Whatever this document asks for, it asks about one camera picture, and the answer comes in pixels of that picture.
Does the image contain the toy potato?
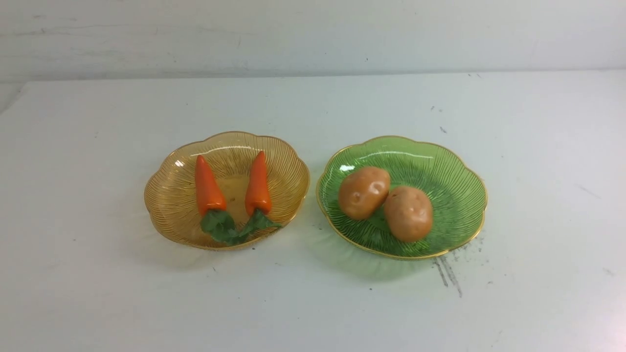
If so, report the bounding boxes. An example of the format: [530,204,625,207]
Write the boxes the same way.
[383,185,433,243]
[338,166,391,220]

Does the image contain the toy carrot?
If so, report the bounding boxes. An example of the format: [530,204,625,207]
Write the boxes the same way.
[195,154,238,246]
[235,150,283,243]

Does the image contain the amber ribbed plastic plate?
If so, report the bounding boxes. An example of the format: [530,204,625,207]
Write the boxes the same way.
[144,131,310,250]

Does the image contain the green ribbed plastic plate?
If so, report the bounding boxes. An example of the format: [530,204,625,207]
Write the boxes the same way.
[315,135,488,261]

